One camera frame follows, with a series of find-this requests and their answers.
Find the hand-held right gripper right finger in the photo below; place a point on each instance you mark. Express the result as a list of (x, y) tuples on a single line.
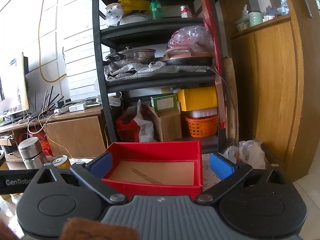
[(221, 166)]

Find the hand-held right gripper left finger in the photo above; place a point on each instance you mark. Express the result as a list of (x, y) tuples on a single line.
[(101, 164)]

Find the red plastic bin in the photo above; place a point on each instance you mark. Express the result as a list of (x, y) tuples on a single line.
[(150, 152)]

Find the floral tablecloth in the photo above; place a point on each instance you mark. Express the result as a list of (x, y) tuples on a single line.
[(208, 172)]

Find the clear plastic bag with food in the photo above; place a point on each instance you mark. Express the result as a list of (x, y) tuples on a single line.
[(250, 152)]

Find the stainless steel thermos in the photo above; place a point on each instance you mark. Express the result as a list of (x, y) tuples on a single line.
[(31, 152)]

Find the low wooden TV cabinet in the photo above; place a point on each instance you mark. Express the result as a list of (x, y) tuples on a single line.
[(75, 135)]

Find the yellow drink can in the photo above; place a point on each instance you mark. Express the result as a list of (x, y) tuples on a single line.
[(60, 161)]

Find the red plastic bag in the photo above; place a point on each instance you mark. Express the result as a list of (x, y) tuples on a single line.
[(126, 130)]

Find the orange plastic basket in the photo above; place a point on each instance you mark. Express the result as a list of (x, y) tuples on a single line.
[(201, 127)]

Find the red bag in cabinet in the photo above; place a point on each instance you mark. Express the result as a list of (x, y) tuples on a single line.
[(45, 145)]

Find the white labelled plastic bag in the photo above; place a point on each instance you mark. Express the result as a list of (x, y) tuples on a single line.
[(146, 130)]

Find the white plastic container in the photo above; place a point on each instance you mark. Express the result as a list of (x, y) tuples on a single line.
[(202, 112)]

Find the white adapter box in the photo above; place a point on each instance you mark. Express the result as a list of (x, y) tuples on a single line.
[(77, 107)]

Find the brown cardboard box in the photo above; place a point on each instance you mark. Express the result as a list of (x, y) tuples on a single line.
[(170, 125)]

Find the yellow box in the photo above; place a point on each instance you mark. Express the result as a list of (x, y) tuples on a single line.
[(197, 98)]

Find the brown rolled mat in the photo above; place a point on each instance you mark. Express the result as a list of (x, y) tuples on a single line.
[(230, 92)]

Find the black router antennas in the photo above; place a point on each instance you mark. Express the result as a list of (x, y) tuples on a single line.
[(49, 99)]

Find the green box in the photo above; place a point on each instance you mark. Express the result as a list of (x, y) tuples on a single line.
[(165, 103)]

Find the flat screen monitor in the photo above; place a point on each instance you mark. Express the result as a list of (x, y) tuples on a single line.
[(10, 85)]

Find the bubble wrap sheet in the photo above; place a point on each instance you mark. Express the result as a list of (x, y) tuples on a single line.
[(130, 70)]

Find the tall wooden cabinet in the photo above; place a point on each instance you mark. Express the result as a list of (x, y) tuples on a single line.
[(275, 80)]

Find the black shelf rack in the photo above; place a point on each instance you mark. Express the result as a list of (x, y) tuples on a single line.
[(98, 55)]

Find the black pan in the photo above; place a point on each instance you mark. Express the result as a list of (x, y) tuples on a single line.
[(187, 61)]

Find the steel pot with lid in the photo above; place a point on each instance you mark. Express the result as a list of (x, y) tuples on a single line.
[(136, 54)]

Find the clear bag with red print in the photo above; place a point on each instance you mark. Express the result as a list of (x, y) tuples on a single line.
[(190, 37)]

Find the red glossy board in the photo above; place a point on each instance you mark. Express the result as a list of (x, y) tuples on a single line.
[(210, 30)]

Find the small wicker basket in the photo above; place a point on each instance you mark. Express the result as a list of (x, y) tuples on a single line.
[(243, 26)]

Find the white bowl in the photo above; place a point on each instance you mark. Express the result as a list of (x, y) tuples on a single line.
[(135, 19)]

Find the white crumpled plastic bag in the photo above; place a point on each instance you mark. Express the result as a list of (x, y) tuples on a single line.
[(113, 15)]

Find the pale green jar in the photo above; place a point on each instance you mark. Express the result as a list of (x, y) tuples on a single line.
[(256, 18)]

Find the yellow paper bag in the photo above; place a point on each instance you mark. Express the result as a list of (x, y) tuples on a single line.
[(135, 5)]

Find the green plastic bottle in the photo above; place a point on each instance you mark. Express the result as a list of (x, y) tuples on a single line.
[(155, 8)]

